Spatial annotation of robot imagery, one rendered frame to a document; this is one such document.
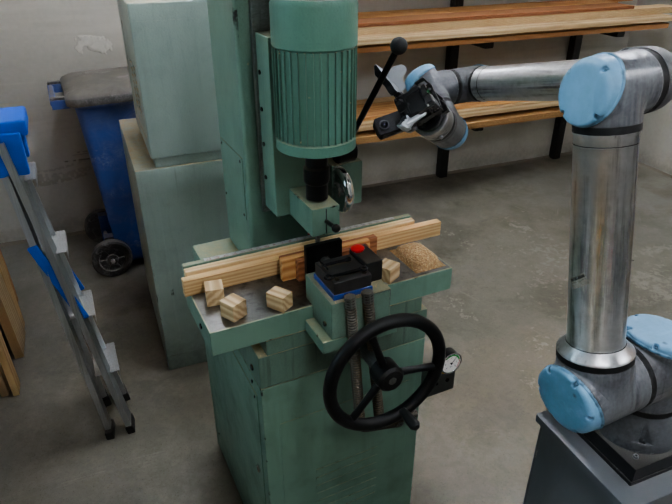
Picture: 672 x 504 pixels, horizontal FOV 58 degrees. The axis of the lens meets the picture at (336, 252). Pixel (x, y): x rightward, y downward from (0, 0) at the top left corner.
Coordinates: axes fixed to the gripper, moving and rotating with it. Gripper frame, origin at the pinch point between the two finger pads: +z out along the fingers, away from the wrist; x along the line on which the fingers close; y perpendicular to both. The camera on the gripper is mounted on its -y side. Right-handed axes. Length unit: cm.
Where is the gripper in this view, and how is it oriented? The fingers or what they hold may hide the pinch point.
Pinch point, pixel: (383, 96)
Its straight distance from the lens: 130.8
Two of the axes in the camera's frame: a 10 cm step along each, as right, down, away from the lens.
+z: -5.1, -0.8, -8.6
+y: 7.9, -4.3, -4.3
